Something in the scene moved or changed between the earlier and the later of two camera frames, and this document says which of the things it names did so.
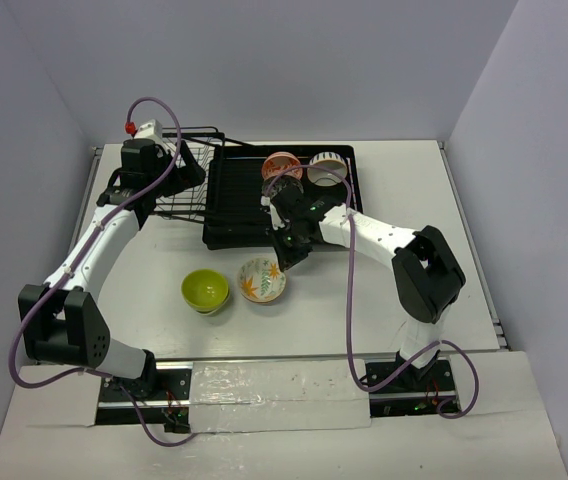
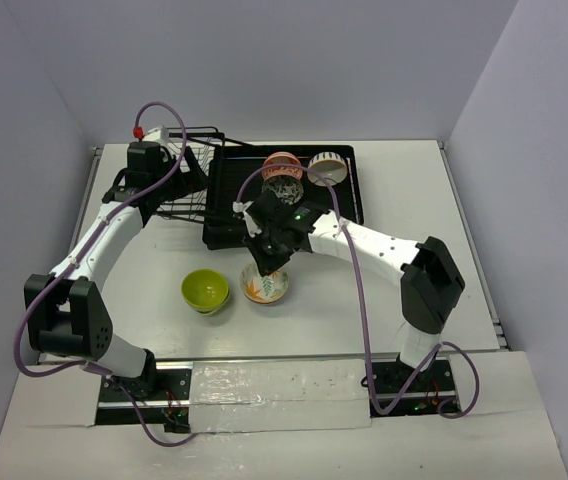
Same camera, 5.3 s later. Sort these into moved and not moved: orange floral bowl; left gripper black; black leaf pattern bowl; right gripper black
Moved: right gripper black
Not moved: left gripper black; orange floral bowl; black leaf pattern bowl
